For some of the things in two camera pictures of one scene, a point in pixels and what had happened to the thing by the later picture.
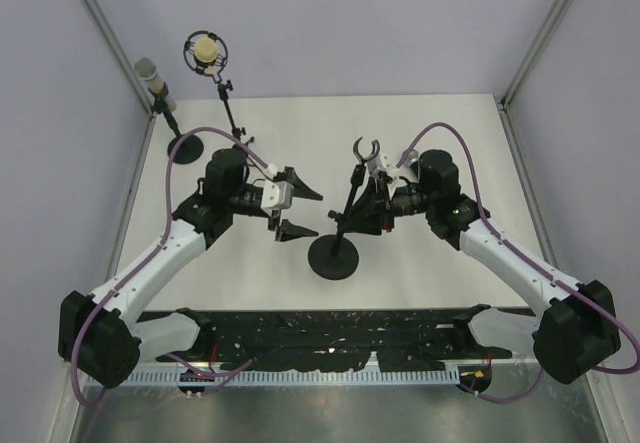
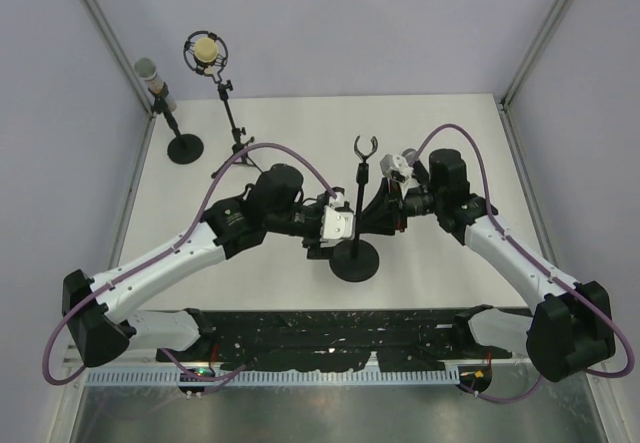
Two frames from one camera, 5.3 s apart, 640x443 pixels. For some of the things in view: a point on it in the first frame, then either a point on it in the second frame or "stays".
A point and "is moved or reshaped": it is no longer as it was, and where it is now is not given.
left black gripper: [287, 230] to [315, 249]
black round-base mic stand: [336, 256] is moved or reshaped
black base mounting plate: [334, 338] stays
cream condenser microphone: [206, 49] stays
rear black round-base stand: [188, 150] stays
